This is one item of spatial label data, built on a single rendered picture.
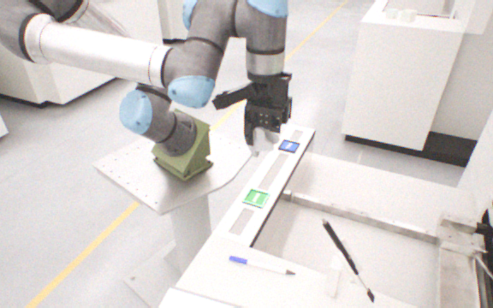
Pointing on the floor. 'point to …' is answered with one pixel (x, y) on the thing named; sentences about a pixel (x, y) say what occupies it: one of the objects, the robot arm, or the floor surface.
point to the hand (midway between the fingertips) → (253, 151)
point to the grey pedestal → (173, 252)
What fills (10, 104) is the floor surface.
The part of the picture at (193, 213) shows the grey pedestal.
